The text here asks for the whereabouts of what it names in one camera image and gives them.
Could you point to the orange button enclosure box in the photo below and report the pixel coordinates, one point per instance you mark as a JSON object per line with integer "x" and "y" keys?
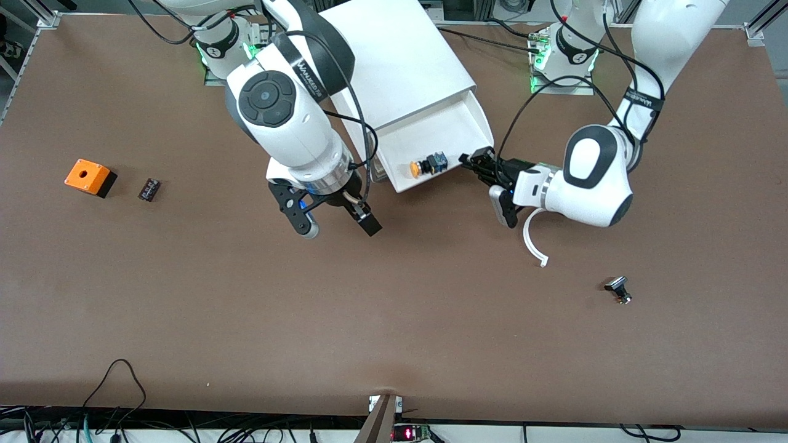
{"x": 86, "y": 174}

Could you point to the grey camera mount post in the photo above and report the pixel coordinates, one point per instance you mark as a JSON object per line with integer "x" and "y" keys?
{"x": 378, "y": 424}

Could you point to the orange push button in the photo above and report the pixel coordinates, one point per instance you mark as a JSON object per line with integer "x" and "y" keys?
{"x": 422, "y": 167}

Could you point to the small black contact block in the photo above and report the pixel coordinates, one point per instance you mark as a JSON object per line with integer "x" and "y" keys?
{"x": 149, "y": 189}

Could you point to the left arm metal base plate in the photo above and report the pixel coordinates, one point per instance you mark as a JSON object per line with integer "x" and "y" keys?
{"x": 554, "y": 90}

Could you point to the white curved plastic arc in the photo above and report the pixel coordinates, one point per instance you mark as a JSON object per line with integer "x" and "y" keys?
{"x": 527, "y": 240}

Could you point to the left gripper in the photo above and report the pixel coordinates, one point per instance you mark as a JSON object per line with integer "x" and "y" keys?
{"x": 506, "y": 169}

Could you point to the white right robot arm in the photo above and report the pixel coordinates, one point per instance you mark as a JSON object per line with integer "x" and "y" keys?
{"x": 283, "y": 123}

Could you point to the black knob switch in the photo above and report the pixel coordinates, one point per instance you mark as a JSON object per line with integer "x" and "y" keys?
{"x": 617, "y": 285}

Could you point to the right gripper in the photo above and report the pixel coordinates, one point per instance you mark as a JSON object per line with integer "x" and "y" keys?
{"x": 342, "y": 198}

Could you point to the device with red display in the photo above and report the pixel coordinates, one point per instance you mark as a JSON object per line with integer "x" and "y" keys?
{"x": 409, "y": 434}

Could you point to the aluminium frame rail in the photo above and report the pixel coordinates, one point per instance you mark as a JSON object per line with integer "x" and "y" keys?
{"x": 37, "y": 37}
{"x": 756, "y": 34}

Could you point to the white drawer cabinet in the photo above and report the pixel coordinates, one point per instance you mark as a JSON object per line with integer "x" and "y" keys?
{"x": 400, "y": 61}

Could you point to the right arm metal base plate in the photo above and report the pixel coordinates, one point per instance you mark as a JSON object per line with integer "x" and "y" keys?
{"x": 263, "y": 31}

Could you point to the white drawer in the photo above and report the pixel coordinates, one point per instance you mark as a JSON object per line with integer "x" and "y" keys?
{"x": 431, "y": 135}

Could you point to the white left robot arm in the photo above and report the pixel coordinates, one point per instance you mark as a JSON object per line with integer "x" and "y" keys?
{"x": 597, "y": 178}

